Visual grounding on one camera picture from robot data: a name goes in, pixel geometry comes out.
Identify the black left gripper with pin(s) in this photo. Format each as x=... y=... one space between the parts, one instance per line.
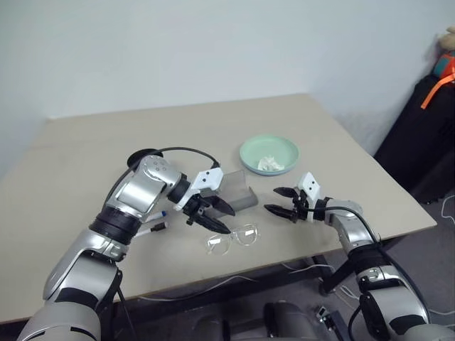
x=197 y=209

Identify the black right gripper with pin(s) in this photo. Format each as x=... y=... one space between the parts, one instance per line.
x=299 y=207

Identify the grey glasses case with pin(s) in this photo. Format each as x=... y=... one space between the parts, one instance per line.
x=241 y=199

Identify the clear frame glasses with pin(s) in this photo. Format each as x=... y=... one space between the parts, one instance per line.
x=249 y=232

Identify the white marker black cap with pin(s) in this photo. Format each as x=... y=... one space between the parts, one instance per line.
x=156 y=228

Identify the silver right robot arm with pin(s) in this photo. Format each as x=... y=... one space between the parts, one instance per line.
x=352 y=231

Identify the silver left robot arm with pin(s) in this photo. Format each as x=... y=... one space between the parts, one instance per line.
x=138 y=195

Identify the black plastic cup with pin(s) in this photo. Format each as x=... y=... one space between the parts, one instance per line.
x=142 y=154

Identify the crumpled white tissue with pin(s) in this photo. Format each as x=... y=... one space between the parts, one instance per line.
x=268 y=163

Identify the light green plate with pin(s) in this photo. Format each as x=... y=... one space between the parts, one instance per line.
x=263 y=145

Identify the black suitcase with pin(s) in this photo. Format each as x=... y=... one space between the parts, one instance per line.
x=419 y=142

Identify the beige stuffed toy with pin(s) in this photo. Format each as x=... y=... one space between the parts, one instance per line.
x=447 y=42

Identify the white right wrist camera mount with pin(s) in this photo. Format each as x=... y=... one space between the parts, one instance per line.
x=309 y=184

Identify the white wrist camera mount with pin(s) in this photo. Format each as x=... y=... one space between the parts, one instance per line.
x=209 y=177
x=309 y=184

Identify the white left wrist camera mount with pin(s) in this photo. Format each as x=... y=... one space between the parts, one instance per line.
x=209 y=177

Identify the black metal table frame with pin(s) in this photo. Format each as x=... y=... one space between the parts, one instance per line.
x=337 y=277

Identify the small metal bracket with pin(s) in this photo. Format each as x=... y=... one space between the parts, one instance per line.
x=324 y=316

